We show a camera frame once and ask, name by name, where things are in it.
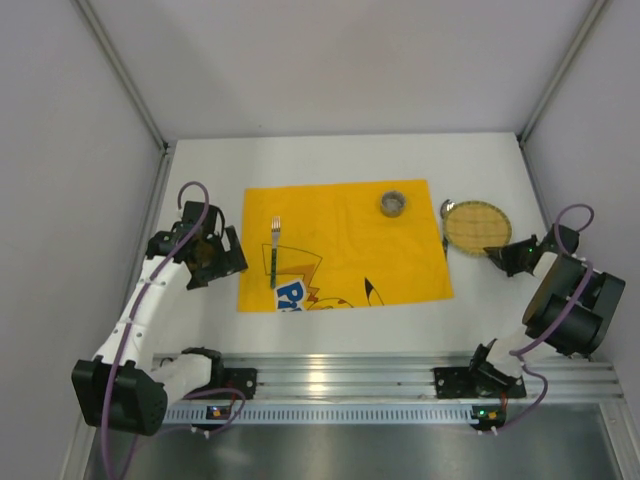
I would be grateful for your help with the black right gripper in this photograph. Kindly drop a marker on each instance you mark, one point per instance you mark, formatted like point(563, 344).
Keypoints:
point(516, 257)

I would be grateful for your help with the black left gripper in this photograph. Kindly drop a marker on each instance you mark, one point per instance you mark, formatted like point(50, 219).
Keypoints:
point(232, 253)

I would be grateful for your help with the round woven yellow plate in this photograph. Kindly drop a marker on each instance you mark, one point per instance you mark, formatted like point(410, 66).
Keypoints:
point(473, 225)

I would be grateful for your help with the fork with teal handle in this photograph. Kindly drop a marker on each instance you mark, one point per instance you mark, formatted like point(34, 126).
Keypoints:
point(275, 236)

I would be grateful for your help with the yellow printed cloth placemat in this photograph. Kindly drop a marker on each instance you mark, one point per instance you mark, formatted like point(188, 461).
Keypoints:
point(337, 250)

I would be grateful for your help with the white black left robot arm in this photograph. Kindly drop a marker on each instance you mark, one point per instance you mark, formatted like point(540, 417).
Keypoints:
point(154, 357)

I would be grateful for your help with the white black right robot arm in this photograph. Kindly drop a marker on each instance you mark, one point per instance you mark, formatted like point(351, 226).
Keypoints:
point(570, 312)

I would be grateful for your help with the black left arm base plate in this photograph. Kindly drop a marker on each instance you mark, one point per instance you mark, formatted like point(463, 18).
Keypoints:
point(242, 379)

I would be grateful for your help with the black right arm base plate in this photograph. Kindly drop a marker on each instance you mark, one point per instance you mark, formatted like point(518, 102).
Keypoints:
point(466, 383)

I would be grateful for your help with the aluminium mounting rail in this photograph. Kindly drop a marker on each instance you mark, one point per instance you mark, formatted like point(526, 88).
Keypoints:
point(406, 377)

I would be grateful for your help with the slotted grey cable duct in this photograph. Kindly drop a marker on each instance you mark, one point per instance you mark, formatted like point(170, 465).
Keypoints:
point(209, 414)

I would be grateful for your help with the aluminium frame post right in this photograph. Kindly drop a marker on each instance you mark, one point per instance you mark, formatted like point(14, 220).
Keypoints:
point(578, 41)

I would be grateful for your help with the aluminium frame post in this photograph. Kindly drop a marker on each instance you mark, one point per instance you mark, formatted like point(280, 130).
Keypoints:
point(105, 44)
point(578, 41)

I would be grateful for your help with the aluminium frame post left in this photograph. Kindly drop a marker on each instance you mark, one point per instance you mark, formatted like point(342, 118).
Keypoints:
point(105, 44)

